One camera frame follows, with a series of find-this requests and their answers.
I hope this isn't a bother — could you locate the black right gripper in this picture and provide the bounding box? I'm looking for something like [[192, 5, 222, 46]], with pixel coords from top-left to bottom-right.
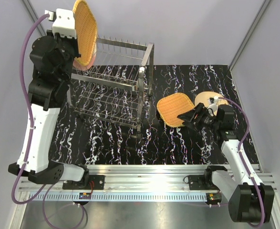
[[177, 103, 220, 133]]

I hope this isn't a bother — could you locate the cream and pink plate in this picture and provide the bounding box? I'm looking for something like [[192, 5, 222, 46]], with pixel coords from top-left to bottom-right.
[[73, 42, 97, 71]]

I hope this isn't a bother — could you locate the wooden plate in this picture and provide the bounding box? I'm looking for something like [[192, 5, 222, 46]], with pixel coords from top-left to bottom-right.
[[73, 0, 97, 65]]

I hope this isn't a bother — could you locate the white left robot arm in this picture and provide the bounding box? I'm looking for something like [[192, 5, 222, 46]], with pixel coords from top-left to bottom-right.
[[8, 31, 90, 189]]

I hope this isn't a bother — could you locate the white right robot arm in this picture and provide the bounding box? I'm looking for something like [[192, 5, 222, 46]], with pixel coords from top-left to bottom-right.
[[178, 103, 275, 227]]

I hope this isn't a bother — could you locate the stainless steel dish rack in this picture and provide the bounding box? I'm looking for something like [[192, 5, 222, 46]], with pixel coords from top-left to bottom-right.
[[67, 37, 155, 138]]

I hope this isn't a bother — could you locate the black marble pattern mat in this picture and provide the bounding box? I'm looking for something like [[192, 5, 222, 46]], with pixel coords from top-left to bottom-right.
[[49, 65, 239, 165]]

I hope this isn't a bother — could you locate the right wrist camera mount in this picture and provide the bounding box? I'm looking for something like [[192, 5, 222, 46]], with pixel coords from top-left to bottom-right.
[[207, 96, 221, 109]]

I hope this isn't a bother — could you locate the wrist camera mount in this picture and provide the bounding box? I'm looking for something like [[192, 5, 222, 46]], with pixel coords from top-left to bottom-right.
[[207, 96, 221, 109], [44, 8, 77, 39]]

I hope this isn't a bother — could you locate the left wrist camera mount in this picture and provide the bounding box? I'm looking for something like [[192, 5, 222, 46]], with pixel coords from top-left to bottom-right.
[[44, 8, 77, 39]]

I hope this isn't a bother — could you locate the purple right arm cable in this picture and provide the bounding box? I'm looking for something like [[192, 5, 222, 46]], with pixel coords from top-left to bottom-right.
[[185, 96, 266, 226]]

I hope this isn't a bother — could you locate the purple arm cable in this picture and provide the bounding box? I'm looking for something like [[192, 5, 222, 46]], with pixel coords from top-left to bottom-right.
[[12, 13, 87, 229], [185, 96, 266, 226]]

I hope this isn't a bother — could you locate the aluminium mounting rail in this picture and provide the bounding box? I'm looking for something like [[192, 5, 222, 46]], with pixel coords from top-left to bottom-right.
[[18, 164, 280, 202]]

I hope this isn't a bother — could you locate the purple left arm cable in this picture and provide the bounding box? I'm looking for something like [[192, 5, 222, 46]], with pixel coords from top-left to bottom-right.
[[12, 13, 87, 229]]

